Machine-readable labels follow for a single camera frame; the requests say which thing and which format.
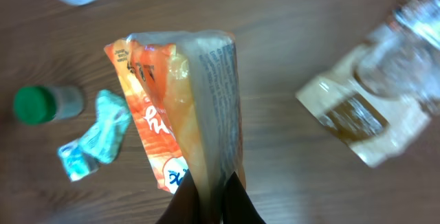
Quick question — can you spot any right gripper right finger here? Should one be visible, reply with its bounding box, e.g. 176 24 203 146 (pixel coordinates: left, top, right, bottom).
221 172 265 224

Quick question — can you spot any beige plastic pouch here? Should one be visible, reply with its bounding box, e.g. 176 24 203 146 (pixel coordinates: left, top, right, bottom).
296 0 439 167

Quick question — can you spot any small teal tissue pack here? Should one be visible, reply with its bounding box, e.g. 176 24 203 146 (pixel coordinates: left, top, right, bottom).
57 139 98 181

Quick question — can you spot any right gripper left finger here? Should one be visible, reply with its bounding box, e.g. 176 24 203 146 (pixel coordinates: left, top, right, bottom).
156 171 200 224

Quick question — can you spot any small orange snack packet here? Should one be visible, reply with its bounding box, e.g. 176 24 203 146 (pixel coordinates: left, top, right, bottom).
104 30 243 220

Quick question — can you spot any teal snack packet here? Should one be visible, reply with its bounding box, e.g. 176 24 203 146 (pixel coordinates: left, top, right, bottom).
79 90 132 164

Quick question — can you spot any green lid clear jar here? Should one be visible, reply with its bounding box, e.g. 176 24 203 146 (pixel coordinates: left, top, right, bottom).
13 85 85 125

